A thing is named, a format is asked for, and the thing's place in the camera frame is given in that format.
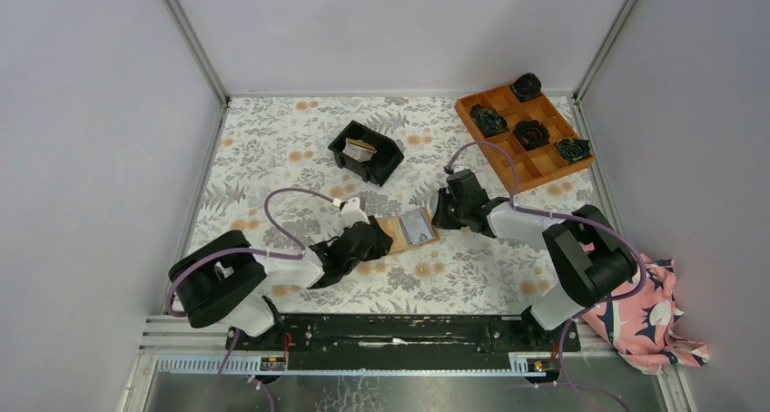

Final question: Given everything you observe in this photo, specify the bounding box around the rolled dark tie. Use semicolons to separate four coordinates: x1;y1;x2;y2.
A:
510;73;542;103
513;120;550;152

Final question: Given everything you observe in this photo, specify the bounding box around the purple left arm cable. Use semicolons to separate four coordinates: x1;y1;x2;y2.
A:
165;188;344;412

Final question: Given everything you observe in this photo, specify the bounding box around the rolled dark tie top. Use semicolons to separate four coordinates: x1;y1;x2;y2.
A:
510;73;542;103

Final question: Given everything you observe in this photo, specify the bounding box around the pink patterned cloth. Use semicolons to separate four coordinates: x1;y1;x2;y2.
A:
581;257;709;375

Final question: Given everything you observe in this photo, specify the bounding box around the orange wooden compartment tray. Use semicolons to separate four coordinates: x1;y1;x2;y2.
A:
456;83;595;193

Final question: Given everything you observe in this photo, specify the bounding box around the rolled green tie left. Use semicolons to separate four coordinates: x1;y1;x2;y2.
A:
469;104;508;138

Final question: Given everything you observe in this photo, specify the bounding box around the rolled green tie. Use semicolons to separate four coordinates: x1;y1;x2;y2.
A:
555;138;592;164
469;104;508;138

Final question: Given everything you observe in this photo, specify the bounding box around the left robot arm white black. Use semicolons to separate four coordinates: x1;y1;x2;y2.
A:
165;217;393;349

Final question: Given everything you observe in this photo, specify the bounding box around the rolled green tie right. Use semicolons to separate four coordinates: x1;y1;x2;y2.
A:
555;138;592;164

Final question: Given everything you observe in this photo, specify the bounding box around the black plastic card box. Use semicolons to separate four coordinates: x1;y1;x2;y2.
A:
328;121;404;187

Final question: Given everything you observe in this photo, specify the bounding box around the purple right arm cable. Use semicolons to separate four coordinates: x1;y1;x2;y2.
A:
443;141;649;412

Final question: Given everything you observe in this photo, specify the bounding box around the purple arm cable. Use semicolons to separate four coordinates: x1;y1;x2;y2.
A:
443;141;649;412
165;188;344;412

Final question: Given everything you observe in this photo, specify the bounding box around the stack of credit cards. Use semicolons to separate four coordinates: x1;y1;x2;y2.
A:
342;138;377;162

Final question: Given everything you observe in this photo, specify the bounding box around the rolled dark tie centre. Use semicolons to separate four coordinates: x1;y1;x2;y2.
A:
513;120;550;152

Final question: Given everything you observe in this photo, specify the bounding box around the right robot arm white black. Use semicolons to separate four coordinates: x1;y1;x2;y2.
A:
432;167;644;350

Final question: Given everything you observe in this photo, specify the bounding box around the yellow leather card holder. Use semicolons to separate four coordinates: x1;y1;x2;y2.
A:
397;207;439;253

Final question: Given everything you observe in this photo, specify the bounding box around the gold VIP credit card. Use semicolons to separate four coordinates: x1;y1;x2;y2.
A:
377;216;409;253

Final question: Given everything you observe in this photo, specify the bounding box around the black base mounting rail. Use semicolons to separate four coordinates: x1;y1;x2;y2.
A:
225;313;581;372

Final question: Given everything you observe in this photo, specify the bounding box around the floral patterned table mat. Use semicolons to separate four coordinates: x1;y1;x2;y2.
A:
179;95;615;316

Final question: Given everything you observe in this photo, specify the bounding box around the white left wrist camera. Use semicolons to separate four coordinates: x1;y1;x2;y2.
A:
332;196;370;228

